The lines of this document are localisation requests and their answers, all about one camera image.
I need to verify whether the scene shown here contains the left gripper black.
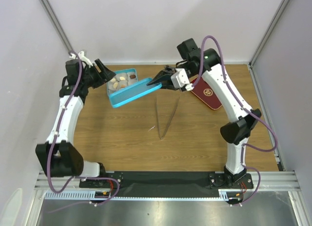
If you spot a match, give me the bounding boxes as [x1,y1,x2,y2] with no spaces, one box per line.
[81,59,116,89]

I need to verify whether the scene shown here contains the blue tin lid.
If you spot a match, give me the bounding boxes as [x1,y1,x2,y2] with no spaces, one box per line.
[108,78,162,108]

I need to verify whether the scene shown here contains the metal tongs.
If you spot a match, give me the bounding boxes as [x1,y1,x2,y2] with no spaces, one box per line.
[155,97,180,140]

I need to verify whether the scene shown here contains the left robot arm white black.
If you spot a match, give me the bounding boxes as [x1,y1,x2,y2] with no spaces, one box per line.
[35,59,115,187]

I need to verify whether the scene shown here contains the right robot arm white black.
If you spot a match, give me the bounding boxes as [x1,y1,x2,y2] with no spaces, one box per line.
[148,38,261,188]

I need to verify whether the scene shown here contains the blue tin box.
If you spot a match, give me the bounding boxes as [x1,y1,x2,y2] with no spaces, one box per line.
[106,68,138,96]

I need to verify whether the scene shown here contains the red lacquer tray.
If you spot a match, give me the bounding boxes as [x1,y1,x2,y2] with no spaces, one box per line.
[191,78,222,110]

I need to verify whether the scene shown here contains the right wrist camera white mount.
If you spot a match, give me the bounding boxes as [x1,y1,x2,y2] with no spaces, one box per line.
[170,68,194,92]

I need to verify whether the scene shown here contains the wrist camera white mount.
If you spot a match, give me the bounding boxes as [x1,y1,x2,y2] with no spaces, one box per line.
[170,68,194,92]
[69,50,94,66]

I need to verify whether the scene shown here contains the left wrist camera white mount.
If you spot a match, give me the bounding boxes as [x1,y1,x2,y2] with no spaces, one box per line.
[69,50,94,66]

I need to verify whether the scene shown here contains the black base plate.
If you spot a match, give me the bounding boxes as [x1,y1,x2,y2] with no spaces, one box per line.
[79,171,254,198]

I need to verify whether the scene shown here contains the white cable duct left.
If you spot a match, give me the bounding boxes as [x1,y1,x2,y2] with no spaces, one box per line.
[44,190,111,201]

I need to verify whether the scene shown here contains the white cable duct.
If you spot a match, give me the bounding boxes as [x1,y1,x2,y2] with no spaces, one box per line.
[219,189,244,201]
[44,190,111,201]

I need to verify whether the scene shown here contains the white cable duct right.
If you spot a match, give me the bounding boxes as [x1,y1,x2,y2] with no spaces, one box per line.
[219,189,244,201]

